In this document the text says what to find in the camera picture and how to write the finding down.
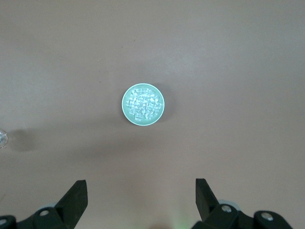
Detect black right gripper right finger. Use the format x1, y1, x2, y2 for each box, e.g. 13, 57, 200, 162
194, 178, 293, 229

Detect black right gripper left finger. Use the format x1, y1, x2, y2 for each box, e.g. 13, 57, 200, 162
0, 180, 89, 229

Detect clear wine glass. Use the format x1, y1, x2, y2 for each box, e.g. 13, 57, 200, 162
0, 128, 9, 149

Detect pile of clear ice cubes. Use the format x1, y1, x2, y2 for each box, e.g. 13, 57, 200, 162
126, 87, 163, 121

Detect pale green ceramic bowl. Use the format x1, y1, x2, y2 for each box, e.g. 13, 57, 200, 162
121, 83, 166, 126

